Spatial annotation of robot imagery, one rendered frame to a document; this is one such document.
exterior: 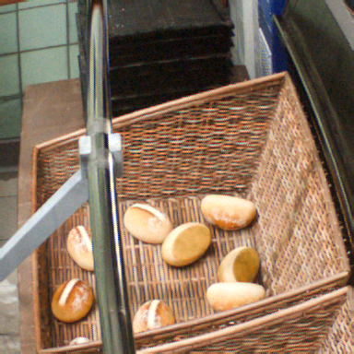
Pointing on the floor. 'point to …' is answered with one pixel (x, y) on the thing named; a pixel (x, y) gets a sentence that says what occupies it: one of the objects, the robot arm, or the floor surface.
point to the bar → (101, 137)
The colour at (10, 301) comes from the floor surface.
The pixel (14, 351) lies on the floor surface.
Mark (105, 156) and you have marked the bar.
